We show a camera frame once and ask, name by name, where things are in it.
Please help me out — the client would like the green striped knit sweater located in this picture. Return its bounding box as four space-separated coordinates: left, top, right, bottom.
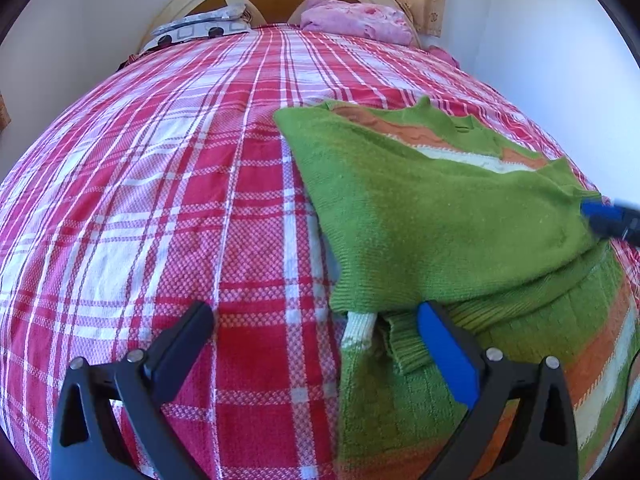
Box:
273 99 639 479

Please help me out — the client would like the red white plaid bedspread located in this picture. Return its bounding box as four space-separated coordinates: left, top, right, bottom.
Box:
1 26 597 479

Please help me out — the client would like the pink floral pillow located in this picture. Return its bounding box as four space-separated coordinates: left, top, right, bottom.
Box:
299 0 416 46

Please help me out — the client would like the orange patterned curtain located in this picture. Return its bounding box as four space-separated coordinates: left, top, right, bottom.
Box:
0 94 11 132

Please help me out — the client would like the white patterned pillow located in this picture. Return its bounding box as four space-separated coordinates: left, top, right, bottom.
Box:
140 3 252 54

